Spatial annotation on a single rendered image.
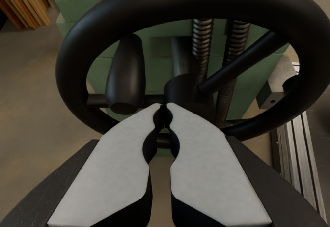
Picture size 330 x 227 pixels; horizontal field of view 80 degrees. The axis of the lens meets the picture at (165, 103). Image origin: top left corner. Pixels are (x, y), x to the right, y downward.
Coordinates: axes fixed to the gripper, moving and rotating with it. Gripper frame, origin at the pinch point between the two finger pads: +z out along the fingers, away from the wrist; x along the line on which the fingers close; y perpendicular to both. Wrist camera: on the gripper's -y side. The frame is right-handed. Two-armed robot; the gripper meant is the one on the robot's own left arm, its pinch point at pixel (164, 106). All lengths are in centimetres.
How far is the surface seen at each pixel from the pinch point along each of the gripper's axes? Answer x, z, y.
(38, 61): -94, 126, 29
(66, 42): -7.5, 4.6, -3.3
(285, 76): 28.8, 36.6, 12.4
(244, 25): 8.8, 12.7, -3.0
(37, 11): -100, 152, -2
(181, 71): 1.7, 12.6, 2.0
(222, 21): 6.8, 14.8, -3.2
